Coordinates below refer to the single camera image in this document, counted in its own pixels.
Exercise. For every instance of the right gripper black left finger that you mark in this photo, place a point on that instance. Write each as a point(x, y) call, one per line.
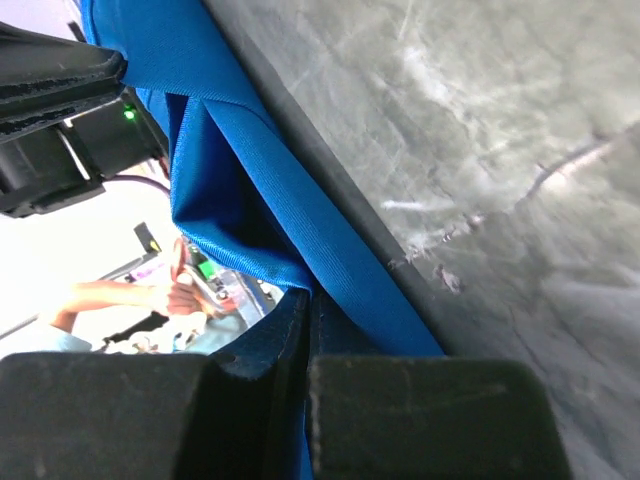
point(150, 415)

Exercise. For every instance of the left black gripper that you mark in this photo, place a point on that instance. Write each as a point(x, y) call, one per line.
point(44, 80)

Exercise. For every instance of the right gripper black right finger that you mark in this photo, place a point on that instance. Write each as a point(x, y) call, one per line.
point(376, 416)

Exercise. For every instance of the blue cloth napkin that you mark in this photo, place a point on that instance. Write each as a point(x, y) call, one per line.
point(242, 197)

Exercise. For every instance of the person in background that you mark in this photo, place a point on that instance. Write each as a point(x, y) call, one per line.
point(173, 309)

